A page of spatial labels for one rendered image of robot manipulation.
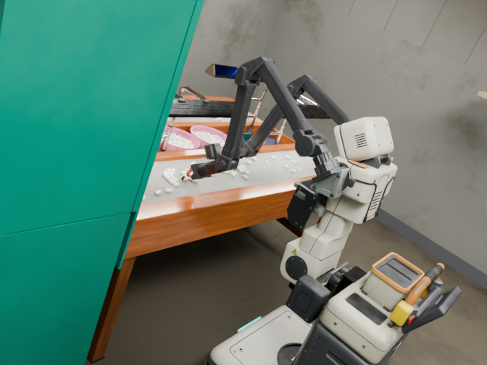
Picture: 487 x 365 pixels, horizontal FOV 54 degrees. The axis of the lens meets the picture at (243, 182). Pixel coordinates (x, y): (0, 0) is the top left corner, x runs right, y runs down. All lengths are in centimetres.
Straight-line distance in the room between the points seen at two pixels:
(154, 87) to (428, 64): 346
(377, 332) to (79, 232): 104
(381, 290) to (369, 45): 332
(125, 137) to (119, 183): 17
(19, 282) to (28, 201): 30
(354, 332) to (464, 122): 306
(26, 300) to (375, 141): 128
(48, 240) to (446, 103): 370
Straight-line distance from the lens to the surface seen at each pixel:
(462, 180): 458
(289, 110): 175
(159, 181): 217
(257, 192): 235
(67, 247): 163
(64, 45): 127
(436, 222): 470
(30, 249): 156
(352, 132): 178
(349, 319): 175
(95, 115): 140
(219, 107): 227
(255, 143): 232
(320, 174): 166
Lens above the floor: 172
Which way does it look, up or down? 23 degrees down
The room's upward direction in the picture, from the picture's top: 22 degrees clockwise
